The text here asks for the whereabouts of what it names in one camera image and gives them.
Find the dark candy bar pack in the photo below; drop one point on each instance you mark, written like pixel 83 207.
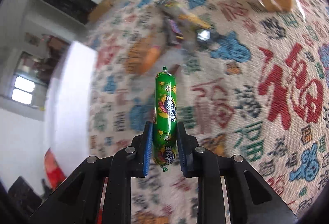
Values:
pixel 173 34

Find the green sausage snack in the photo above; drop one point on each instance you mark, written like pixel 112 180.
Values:
pixel 165 119

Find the white cardboard box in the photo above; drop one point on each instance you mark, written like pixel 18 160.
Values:
pixel 66 116

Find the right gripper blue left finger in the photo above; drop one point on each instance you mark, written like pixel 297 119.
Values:
pixel 147 141

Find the patterned woven tablecloth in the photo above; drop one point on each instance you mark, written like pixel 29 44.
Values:
pixel 249 82

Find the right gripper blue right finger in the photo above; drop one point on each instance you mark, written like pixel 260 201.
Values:
pixel 182 146

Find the red snack package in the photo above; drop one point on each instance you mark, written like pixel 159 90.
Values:
pixel 53 171

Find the cardboard box on floor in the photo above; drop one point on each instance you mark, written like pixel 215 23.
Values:
pixel 102 8

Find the orange sausage bun snack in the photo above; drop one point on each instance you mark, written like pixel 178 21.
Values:
pixel 150 58

